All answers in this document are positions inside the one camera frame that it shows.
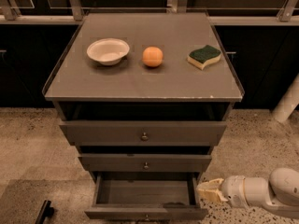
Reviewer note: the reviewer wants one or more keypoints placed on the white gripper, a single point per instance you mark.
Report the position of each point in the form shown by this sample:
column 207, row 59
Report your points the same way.
column 232, row 188

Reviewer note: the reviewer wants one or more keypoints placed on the grey bottom drawer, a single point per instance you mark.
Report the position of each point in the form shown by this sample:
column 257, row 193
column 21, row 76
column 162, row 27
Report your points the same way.
column 146, row 197

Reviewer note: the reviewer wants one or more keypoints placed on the grey drawer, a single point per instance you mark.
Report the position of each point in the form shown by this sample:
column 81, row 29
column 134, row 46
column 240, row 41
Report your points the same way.
column 144, row 162
column 143, row 133
column 146, row 197

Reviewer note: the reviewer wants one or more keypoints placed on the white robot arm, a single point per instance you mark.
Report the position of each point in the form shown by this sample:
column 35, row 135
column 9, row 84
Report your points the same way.
column 278, row 195

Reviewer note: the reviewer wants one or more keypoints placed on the grey middle drawer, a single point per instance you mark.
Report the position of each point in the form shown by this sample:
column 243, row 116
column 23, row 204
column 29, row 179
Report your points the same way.
column 144, row 162

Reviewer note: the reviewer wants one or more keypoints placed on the grey drawer cabinet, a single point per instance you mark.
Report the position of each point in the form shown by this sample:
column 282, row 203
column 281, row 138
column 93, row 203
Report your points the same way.
column 83, row 89

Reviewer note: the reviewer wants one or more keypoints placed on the grey top drawer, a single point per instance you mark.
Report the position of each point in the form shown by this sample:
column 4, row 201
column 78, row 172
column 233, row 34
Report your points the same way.
column 143, row 133

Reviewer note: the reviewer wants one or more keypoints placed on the green yellow sponge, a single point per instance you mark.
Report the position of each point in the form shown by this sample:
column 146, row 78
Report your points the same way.
column 204, row 56

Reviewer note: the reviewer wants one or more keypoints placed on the orange fruit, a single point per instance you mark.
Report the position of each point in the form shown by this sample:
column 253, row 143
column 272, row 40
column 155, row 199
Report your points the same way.
column 152, row 57

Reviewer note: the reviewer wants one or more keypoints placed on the black object on floor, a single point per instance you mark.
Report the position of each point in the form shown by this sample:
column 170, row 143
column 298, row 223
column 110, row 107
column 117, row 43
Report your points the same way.
column 46, row 211

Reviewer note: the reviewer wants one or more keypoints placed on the white bowl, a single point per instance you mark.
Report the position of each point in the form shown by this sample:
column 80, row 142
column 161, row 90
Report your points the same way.
column 108, row 51

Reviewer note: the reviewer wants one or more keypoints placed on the metal railing frame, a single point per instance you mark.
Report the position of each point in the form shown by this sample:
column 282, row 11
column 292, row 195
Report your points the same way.
column 220, row 12

